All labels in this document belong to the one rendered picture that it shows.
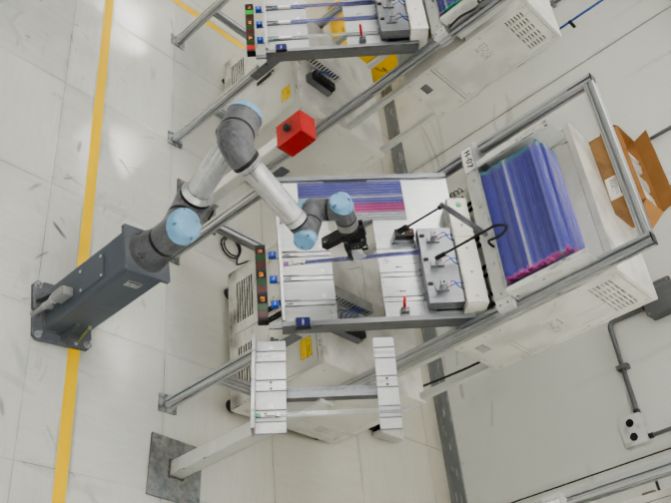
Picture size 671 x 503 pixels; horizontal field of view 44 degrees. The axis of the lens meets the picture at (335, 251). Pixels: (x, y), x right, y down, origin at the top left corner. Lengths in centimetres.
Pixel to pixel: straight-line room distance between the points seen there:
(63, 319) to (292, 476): 130
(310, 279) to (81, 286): 83
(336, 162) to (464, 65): 89
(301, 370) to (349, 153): 152
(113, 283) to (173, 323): 76
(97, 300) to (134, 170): 108
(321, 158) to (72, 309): 184
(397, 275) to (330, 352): 43
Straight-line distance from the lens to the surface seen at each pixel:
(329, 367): 331
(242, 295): 381
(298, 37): 400
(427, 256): 316
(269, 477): 375
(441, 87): 420
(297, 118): 372
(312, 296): 308
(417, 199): 340
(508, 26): 404
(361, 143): 441
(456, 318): 309
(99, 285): 301
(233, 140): 256
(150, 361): 352
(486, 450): 473
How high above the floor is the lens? 255
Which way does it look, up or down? 32 degrees down
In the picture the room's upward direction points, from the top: 58 degrees clockwise
